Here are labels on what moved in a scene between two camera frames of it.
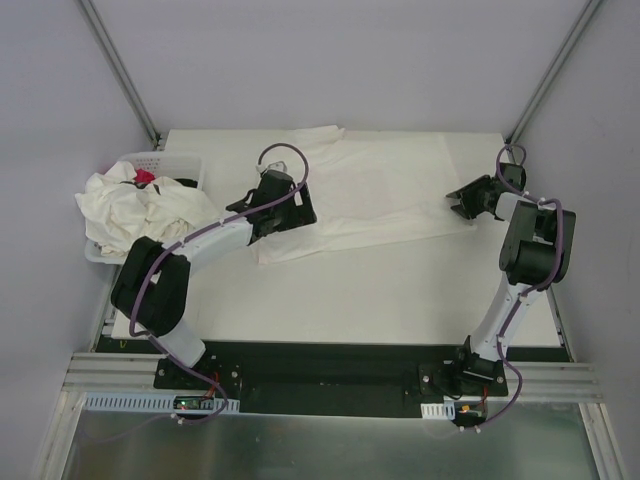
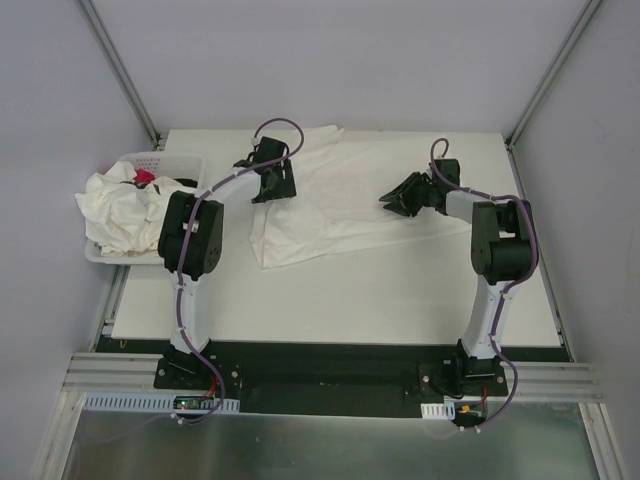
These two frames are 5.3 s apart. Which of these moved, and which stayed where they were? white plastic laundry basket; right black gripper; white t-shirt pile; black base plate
Moved: right black gripper
Stayed: white plastic laundry basket; black base plate; white t-shirt pile
